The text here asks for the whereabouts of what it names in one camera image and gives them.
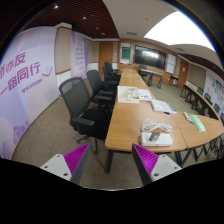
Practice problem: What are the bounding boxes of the white whiteboard left of screen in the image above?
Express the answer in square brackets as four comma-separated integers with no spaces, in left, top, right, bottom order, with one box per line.
[120,42,132,64]

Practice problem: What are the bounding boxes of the dark grey charger plug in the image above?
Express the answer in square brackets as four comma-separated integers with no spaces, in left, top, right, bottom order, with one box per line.
[149,132,160,141]

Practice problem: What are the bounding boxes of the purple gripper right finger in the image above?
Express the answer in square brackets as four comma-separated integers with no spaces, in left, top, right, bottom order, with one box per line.
[132,144,181,185]

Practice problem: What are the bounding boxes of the black wall screen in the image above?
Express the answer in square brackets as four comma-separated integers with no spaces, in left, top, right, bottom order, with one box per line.
[134,45,166,70]

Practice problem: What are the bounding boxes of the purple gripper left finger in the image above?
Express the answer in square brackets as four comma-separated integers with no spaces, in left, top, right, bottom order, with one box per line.
[41,144,90,184]

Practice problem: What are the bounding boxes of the white box on table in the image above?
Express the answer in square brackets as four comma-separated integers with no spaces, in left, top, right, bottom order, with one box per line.
[117,86,139,104]

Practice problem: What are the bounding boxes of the nearest black office chair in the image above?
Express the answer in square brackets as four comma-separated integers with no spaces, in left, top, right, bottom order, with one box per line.
[58,76,113,155]

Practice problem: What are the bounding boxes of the narrow purple wall banner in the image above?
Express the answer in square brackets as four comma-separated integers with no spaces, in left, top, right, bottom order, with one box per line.
[70,31,89,79]

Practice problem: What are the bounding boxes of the black office chair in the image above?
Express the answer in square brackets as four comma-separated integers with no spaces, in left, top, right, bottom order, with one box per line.
[58,76,113,155]
[87,70,115,107]
[102,66,120,91]
[104,61,120,76]

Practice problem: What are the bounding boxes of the white coiled cable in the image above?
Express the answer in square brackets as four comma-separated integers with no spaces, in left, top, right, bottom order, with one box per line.
[140,118,173,133]

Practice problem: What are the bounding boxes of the small far desk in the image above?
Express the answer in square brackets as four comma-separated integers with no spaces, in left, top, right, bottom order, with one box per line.
[139,69,163,89]

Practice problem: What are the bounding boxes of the green white booklet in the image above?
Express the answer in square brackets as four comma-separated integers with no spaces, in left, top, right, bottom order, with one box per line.
[184,112,206,132]

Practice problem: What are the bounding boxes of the purple text wall banner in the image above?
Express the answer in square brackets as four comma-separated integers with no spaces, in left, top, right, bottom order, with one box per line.
[0,26,58,160]

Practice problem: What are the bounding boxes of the white papers behind box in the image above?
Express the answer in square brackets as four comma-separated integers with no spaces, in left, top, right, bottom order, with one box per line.
[138,89,152,101]

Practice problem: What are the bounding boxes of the white power strip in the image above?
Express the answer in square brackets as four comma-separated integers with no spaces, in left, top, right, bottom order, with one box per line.
[141,132,173,146]

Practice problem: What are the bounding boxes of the white open booklet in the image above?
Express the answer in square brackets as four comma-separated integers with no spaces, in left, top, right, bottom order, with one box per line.
[151,99,176,114]

